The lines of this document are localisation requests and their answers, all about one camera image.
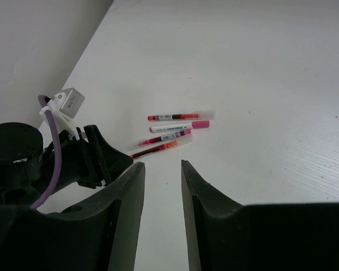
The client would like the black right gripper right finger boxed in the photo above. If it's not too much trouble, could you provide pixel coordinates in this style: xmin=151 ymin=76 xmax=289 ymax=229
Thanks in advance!
xmin=181 ymin=161 xmax=339 ymax=270

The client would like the white marker pink cap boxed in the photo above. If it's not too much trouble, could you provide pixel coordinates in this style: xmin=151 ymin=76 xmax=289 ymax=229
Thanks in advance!
xmin=149 ymin=120 xmax=210 ymax=133

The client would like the red gel pen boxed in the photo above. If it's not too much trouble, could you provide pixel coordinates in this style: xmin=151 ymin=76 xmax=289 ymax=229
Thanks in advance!
xmin=147 ymin=111 xmax=215 ymax=121

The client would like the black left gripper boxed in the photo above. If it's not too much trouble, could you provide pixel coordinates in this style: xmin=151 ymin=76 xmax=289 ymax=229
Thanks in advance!
xmin=41 ymin=125 xmax=133 ymax=193

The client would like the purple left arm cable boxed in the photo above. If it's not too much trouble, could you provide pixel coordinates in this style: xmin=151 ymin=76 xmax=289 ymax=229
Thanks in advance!
xmin=29 ymin=94 xmax=63 ymax=210

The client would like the orange gel pen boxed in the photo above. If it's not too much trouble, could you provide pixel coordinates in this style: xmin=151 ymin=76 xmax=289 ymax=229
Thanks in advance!
xmin=130 ymin=134 xmax=193 ymax=160

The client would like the pink gel pen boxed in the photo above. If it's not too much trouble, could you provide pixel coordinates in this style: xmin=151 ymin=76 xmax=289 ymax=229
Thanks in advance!
xmin=127 ymin=129 xmax=192 ymax=151

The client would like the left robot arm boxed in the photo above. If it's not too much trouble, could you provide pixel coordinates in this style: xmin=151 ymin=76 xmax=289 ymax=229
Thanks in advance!
xmin=0 ymin=123 xmax=133 ymax=206

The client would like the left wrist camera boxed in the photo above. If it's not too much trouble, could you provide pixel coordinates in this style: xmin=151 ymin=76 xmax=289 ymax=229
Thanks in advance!
xmin=38 ymin=88 xmax=85 ymax=140

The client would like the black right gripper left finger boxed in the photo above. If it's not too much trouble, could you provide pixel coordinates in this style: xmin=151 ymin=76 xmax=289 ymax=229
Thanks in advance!
xmin=0 ymin=162 xmax=145 ymax=270

